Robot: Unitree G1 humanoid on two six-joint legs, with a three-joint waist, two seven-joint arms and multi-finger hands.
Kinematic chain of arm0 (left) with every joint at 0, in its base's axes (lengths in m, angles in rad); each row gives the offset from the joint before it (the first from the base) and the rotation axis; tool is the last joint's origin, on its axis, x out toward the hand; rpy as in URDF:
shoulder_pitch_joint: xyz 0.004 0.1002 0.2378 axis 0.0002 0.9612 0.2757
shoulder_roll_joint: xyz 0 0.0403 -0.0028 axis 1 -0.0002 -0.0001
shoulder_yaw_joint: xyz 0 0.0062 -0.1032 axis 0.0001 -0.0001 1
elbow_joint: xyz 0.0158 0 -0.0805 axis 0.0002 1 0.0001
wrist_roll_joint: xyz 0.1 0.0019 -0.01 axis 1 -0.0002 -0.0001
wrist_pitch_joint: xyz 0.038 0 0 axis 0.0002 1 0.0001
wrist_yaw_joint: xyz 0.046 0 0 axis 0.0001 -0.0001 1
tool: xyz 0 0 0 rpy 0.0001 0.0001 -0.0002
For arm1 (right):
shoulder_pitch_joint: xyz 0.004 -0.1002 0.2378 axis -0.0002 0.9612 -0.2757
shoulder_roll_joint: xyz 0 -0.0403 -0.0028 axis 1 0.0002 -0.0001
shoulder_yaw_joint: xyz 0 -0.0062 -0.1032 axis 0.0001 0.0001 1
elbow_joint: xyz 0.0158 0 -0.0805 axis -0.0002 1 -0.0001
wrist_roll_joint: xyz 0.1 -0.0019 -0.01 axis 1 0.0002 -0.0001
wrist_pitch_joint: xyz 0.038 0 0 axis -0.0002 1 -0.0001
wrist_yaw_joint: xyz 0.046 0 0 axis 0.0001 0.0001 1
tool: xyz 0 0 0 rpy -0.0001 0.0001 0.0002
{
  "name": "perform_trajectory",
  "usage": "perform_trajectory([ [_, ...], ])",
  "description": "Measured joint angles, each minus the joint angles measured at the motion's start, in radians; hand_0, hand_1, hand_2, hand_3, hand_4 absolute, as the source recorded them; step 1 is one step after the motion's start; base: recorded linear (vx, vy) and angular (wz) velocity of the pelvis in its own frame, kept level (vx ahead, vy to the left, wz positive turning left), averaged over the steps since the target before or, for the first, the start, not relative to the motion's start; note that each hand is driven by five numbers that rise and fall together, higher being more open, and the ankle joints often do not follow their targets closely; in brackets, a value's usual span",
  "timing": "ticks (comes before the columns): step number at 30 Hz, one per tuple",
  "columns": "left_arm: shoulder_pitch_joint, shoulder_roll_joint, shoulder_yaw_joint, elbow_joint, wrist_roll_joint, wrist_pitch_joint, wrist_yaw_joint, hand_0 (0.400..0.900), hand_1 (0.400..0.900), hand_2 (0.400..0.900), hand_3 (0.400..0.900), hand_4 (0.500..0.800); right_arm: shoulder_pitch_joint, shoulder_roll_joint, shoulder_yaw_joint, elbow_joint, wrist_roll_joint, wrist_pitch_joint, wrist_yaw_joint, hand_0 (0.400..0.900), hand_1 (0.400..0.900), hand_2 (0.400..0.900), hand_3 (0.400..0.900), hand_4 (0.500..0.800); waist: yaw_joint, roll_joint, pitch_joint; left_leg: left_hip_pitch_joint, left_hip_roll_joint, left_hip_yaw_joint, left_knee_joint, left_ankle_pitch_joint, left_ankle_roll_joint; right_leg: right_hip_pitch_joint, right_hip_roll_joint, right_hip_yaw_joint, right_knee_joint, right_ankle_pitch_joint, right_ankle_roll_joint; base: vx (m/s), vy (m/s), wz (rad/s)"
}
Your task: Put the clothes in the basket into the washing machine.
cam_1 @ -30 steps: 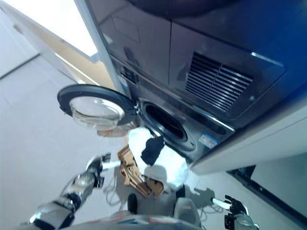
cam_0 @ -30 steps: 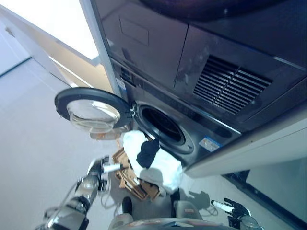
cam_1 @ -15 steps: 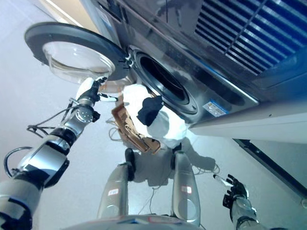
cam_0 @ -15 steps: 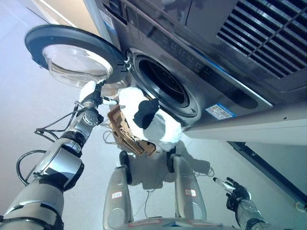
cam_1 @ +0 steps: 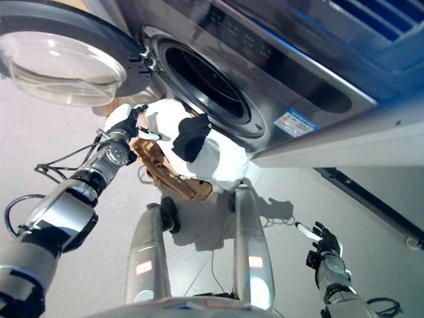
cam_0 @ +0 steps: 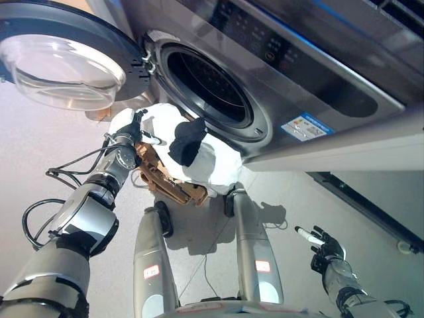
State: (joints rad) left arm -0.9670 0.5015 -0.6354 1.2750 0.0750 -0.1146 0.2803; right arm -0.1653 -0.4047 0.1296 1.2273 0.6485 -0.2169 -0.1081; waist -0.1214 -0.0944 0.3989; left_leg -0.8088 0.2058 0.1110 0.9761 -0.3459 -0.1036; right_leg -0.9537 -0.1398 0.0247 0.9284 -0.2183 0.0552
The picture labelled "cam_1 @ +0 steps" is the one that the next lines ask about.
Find round washing machine door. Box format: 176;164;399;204
0;0;156;107

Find black metal frame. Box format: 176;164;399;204
314;167;424;251

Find wooden laundry basket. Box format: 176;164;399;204
131;111;213;201

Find grey front-load washing machine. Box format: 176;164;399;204
114;0;378;160

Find robot legs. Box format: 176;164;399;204
195;211;295;299

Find silver robot leg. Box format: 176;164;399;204
233;184;276;305
125;203;172;304

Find blue energy label sticker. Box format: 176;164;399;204
273;108;321;137

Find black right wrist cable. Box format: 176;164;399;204
319;288;403;318

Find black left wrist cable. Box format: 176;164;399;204
5;129;110;239

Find silver left robot leg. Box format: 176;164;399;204
125;203;172;304

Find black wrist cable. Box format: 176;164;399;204
319;288;403;318
5;129;110;239

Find silver right robot leg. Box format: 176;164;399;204
233;184;276;305

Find black garment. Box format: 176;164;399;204
171;113;213;163

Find white garment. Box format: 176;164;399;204
104;98;249;193

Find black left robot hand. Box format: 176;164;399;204
105;104;172;142

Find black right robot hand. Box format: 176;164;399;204
294;221;344;266

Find black left robot foot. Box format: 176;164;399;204
160;197;182;235

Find dryer vent grille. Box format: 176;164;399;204
327;0;424;44

